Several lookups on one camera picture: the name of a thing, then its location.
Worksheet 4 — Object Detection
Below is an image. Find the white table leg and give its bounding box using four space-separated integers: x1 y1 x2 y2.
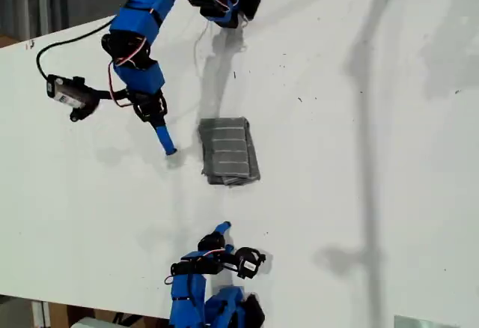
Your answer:
31 300 52 328

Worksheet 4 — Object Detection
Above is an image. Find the grey striped square towel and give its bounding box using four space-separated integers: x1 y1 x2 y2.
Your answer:
197 116 262 187

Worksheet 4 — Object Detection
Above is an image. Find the grey metal post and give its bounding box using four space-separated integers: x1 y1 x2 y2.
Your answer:
36 0 51 40

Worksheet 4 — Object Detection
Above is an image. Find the white container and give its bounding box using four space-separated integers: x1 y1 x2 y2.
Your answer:
73 316 119 328

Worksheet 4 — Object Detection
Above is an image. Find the black camera cable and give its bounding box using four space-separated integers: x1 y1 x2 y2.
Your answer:
36 16 117 82

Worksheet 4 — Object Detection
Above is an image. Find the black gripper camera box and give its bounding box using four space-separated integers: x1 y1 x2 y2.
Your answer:
45 74 100 122
234 246 267 280

